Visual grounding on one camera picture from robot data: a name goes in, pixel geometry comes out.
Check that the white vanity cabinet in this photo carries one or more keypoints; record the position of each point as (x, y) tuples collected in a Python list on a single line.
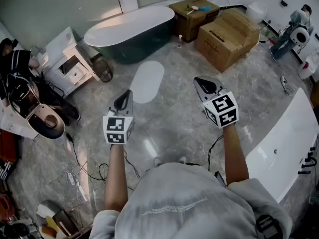
[(62, 48)]

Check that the black waist device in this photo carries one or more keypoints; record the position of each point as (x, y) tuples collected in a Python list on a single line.
[(220, 179)]

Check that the person's left forearm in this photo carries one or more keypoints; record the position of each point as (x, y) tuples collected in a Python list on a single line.
[(115, 178)]

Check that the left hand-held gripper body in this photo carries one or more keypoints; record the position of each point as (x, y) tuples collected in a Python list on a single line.
[(117, 129)]

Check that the black mesh wastebasket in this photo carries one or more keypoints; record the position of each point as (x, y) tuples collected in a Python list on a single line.
[(102, 71)]

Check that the white power strip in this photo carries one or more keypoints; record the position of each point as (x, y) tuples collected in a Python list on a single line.
[(72, 179)]

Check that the person's right shoe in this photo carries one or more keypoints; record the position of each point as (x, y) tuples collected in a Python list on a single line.
[(182, 159)]

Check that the person's shoe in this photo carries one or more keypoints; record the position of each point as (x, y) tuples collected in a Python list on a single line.
[(157, 161), (182, 159)]

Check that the green freestanding bathtub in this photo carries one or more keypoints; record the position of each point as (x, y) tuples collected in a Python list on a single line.
[(132, 47)]

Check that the black faucet set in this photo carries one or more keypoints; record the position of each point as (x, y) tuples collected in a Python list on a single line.
[(307, 160)]

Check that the white bathtub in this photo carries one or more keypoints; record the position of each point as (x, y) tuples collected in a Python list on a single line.
[(286, 136)]

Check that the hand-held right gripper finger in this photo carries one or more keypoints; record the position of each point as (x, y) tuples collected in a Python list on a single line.
[(216, 84), (201, 93)]

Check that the white bucket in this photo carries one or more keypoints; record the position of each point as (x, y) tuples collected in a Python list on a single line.
[(305, 71)]

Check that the white oval bath mat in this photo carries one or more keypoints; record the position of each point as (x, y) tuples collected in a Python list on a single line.
[(147, 81)]

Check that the person's right forearm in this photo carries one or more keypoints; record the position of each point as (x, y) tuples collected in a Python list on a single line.
[(235, 155)]

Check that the person's grey shirt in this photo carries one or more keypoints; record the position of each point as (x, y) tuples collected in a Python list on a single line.
[(179, 203)]

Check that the small green item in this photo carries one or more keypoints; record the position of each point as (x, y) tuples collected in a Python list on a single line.
[(187, 7)]

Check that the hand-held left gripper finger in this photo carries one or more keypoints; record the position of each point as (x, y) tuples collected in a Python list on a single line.
[(131, 104), (112, 104)]

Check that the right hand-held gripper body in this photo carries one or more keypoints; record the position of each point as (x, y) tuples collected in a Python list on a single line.
[(221, 111)]

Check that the light brown cardboard box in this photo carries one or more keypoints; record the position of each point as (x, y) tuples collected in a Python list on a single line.
[(229, 38)]

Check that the person's left shoe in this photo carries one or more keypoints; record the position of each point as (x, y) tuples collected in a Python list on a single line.
[(157, 161)]

